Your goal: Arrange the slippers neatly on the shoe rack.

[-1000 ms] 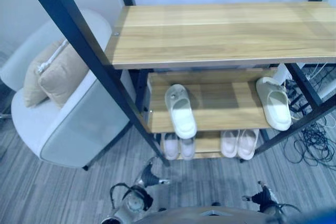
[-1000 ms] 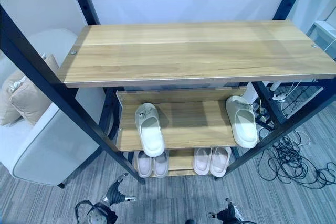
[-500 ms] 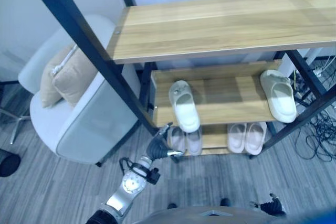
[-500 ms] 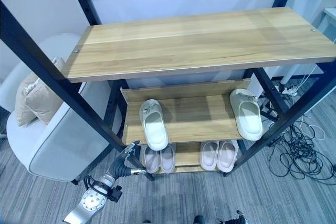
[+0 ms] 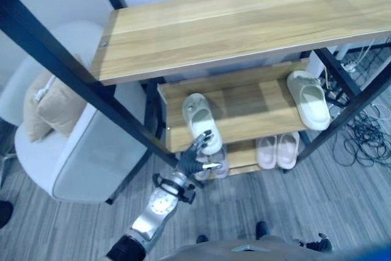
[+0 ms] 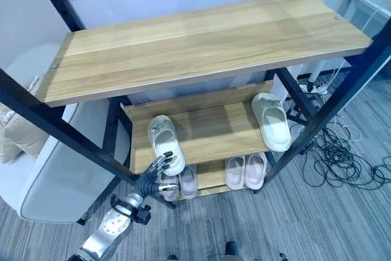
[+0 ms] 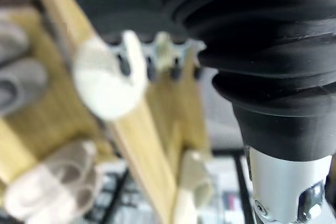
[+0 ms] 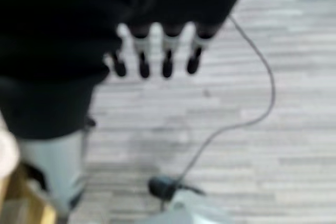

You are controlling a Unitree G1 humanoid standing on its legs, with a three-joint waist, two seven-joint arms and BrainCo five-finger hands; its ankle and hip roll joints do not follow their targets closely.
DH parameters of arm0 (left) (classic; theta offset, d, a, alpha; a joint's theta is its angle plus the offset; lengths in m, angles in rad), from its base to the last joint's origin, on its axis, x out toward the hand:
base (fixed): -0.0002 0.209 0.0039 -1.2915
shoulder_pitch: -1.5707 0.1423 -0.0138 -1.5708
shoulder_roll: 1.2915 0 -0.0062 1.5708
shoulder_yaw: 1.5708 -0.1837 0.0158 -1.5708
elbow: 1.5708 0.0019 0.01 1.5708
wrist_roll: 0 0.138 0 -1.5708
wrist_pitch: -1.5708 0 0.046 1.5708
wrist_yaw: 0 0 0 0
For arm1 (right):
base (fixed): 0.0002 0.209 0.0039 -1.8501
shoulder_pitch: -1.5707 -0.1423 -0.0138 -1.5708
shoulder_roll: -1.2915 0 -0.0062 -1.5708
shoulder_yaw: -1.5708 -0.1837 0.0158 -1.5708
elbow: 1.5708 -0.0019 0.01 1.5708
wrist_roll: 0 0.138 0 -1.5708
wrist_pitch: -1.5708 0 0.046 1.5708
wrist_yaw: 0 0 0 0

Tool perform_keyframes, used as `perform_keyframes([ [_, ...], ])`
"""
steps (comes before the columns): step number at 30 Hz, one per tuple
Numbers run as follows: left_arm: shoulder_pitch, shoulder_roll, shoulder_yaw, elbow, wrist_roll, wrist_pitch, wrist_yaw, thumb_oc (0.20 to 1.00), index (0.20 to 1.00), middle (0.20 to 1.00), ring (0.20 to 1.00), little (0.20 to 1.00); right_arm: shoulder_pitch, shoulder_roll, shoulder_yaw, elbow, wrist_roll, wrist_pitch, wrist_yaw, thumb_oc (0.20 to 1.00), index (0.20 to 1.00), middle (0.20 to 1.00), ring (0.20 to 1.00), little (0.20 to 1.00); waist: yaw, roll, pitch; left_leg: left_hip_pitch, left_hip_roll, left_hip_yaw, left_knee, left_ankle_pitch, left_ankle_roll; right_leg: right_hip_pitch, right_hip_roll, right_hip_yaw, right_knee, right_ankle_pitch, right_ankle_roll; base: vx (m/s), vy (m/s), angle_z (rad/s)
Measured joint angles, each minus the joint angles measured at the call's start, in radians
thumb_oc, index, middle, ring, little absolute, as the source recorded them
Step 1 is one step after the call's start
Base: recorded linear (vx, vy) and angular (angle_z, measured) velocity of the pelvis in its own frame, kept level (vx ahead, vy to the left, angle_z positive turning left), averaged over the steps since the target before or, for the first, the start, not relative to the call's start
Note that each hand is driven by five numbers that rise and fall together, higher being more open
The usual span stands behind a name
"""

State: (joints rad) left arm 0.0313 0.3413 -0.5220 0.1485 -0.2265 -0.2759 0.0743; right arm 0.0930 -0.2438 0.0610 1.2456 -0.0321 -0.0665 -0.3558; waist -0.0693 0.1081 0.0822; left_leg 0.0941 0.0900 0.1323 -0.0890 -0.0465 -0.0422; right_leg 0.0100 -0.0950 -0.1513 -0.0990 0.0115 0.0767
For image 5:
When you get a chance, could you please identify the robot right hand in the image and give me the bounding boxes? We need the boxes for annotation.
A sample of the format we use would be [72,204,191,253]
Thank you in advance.
[301,232,334,254]

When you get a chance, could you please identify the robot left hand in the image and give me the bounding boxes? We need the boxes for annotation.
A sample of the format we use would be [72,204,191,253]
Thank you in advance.
[178,131,223,180]

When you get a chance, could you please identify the white fluffy slipper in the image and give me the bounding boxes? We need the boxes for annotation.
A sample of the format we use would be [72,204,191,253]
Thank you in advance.
[182,92,223,155]

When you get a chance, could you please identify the person's black shoe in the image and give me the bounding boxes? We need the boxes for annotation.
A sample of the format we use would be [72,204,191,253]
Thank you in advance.
[0,200,15,230]

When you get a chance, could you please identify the pink rubber slipper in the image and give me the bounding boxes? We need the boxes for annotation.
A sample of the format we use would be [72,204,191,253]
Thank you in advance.
[255,134,278,169]
[276,131,301,169]
[210,146,230,179]
[194,154,212,182]

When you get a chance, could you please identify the lowest wooden shelf board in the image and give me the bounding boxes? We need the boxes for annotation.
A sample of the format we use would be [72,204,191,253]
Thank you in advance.
[224,138,306,178]

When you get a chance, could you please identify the robot dark right foot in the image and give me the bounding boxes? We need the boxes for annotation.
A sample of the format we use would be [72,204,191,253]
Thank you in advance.
[254,221,271,241]

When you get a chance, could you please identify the robot grey torso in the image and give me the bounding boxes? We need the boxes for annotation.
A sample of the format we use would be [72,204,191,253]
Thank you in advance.
[152,235,338,261]

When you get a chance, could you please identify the medium wooden shelf board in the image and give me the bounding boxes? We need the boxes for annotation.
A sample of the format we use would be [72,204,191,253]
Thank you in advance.
[157,58,311,153]

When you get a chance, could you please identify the white armchair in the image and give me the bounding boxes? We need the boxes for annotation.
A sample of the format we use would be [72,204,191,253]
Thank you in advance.
[0,19,151,206]

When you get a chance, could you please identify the off-white rubber slipper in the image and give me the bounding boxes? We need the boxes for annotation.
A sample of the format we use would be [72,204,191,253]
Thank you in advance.
[286,70,332,131]

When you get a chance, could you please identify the beige cushion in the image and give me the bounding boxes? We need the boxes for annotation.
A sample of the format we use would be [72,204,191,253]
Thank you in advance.
[23,68,56,144]
[35,79,88,138]

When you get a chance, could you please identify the large wooden shelf board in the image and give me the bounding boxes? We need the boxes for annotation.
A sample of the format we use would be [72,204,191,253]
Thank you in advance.
[90,0,391,87]

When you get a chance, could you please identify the white box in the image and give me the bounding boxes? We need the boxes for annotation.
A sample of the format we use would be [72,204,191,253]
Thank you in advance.
[305,50,326,79]

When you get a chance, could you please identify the white power strip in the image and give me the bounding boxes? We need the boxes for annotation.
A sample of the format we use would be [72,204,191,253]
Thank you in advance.
[341,61,359,73]

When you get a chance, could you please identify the white table leg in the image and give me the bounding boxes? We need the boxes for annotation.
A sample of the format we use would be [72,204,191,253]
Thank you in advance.
[335,43,353,60]

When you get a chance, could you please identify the black cable tangle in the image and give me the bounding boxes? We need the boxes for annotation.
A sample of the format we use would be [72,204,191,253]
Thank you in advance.
[332,101,391,167]

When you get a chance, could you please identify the black device with cables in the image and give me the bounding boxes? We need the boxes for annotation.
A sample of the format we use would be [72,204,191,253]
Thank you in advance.
[323,79,349,109]

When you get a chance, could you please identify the black metal rack frame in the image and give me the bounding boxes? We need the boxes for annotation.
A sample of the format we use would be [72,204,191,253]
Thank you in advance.
[0,0,391,189]

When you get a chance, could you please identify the white cable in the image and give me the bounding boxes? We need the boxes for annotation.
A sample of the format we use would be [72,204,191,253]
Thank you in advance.
[351,37,377,69]

